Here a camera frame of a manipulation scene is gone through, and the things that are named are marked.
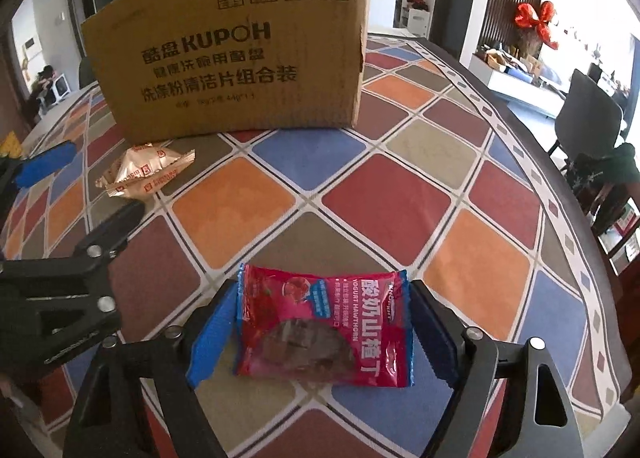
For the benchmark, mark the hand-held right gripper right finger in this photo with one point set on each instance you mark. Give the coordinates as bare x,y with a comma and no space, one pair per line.
440,343

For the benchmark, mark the chequered tablecloth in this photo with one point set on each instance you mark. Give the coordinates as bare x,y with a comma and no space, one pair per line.
390,198

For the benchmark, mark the red snack packet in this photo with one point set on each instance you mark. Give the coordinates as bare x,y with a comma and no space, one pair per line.
325,328

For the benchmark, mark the gold biscuit packet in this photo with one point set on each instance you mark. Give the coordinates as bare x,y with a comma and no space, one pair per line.
145,170

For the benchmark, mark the black chair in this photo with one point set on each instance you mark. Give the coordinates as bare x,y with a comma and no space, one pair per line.
590,113

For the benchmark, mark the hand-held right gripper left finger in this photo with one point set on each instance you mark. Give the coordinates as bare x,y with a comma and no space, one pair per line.
212,338

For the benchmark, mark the cardboard box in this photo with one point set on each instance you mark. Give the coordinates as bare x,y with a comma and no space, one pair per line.
235,53

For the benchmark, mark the white low cabinet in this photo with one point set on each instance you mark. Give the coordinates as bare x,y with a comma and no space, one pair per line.
520,83

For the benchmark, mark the dark jacket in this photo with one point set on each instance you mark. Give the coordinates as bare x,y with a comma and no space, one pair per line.
600,178

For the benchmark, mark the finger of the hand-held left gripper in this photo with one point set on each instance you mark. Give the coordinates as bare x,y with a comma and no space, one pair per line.
45,165
95,258

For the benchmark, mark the red bow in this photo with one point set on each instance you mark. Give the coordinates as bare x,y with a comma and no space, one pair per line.
540,23

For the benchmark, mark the grey chair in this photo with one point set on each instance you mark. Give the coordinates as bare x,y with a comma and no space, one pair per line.
87,73

